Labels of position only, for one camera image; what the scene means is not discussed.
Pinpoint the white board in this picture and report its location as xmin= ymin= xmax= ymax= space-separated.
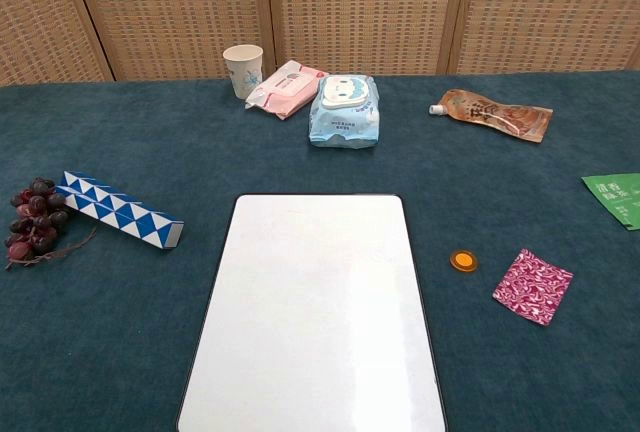
xmin=176 ymin=193 xmax=448 ymax=432

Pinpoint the green tea packet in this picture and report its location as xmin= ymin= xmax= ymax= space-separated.
xmin=581 ymin=172 xmax=640 ymax=232

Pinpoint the teal tablecloth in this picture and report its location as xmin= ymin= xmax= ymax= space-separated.
xmin=0 ymin=69 xmax=640 ymax=432

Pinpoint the small orange disc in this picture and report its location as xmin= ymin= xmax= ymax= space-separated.
xmin=448 ymin=249 xmax=481 ymax=273

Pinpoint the brown spout pouch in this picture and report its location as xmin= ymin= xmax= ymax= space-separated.
xmin=428 ymin=89 xmax=554 ymax=144

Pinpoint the light blue wet wipes pack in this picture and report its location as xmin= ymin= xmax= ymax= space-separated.
xmin=307 ymin=74 xmax=380 ymax=151

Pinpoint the dark red grape bunch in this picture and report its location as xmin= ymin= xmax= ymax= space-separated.
xmin=3 ymin=177 xmax=99 ymax=271

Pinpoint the pink wet wipes pack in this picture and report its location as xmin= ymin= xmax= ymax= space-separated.
xmin=244 ymin=60 xmax=330 ymax=121

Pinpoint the blue white snake cube toy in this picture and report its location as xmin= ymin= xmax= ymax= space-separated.
xmin=55 ymin=170 xmax=185 ymax=252

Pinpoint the white paper cup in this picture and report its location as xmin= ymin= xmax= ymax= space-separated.
xmin=222 ymin=44 xmax=264 ymax=100

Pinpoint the magenta patterned packet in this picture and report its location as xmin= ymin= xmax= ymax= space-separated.
xmin=491 ymin=248 xmax=574 ymax=327

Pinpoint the woven bamboo folding screen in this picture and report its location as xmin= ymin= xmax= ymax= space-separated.
xmin=0 ymin=0 xmax=640 ymax=87

